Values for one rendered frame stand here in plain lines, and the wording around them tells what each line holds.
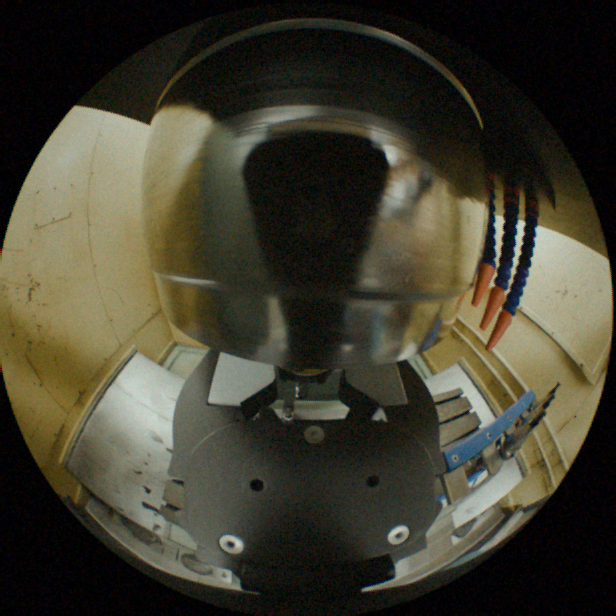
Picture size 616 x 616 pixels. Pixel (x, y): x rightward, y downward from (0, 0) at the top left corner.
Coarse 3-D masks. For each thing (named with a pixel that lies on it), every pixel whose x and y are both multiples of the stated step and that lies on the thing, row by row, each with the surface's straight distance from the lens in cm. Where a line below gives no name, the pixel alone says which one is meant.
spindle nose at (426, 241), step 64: (192, 64) 6; (256, 64) 4; (320, 64) 3; (384, 64) 4; (448, 64) 7; (192, 128) 3; (256, 128) 3; (320, 128) 2; (384, 128) 3; (448, 128) 4; (192, 192) 3; (256, 192) 2; (320, 192) 2; (384, 192) 2; (448, 192) 3; (192, 256) 3; (256, 256) 2; (320, 256) 2; (384, 256) 2; (448, 256) 3; (192, 320) 4; (256, 320) 3; (320, 320) 3; (384, 320) 3; (448, 320) 5
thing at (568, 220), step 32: (192, 32) 11; (128, 64) 12; (160, 64) 12; (480, 64) 11; (96, 96) 14; (128, 96) 14; (480, 96) 13; (512, 96) 13; (512, 128) 15; (544, 128) 15; (544, 160) 18; (576, 192) 21; (544, 224) 33; (576, 224) 28
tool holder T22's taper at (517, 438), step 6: (522, 426) 45; (528, 426) 44; (516, 432) 45; (522, 432) 44; (528, 432) 44; (504, 438) 47; (510, 438) 45; (516, 438) 45; (522, 438) 44; (504, 444) 46; (510, 444) 45; (516, 444) 45; (510, 450) 46
